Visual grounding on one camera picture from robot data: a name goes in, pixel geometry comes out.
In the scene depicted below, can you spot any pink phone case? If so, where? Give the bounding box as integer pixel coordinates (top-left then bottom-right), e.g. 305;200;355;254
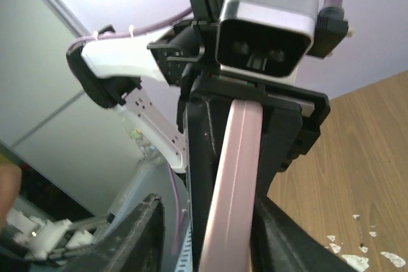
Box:
198;100;263;272

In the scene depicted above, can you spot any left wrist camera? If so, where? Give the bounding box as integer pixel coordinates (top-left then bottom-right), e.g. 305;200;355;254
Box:
215;0;319;80

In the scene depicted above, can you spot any person's fingertip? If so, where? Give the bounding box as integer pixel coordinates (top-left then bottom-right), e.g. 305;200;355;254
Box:
0;164;22;229

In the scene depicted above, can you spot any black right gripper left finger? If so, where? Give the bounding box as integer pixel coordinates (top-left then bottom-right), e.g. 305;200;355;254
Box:
48;194;165;272

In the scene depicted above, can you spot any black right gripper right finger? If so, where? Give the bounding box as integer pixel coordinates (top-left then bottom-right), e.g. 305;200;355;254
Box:
251;197;354;272

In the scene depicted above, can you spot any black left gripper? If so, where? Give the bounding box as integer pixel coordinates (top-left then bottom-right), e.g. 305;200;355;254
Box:
177;74;330;253

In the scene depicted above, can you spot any white paper scrap pile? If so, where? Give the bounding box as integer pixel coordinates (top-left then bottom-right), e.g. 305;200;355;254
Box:
323;213;407;271

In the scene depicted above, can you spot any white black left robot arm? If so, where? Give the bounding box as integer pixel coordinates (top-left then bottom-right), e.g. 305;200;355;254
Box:
66;20;330;256

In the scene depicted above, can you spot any grey slotted cable duct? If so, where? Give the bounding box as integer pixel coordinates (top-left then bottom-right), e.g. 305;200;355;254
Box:
174;225;193;272

